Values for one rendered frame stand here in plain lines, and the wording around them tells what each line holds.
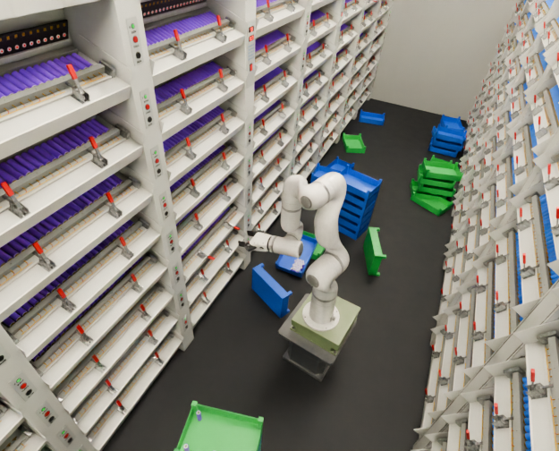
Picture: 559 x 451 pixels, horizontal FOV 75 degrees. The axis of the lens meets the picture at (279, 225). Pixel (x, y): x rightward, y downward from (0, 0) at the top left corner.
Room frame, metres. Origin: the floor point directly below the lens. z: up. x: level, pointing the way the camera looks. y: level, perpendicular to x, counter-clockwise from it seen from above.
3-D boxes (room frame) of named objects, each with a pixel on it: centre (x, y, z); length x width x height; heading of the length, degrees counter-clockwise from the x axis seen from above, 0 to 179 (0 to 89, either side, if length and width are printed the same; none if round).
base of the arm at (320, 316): (1.13, -0.25, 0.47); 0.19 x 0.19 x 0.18
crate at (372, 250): (1.92, -0.70, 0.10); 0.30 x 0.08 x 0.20; 1
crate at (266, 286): (1.48, 0.01, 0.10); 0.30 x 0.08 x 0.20; 43
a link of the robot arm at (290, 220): (1.32, -0.06, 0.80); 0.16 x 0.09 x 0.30; 159
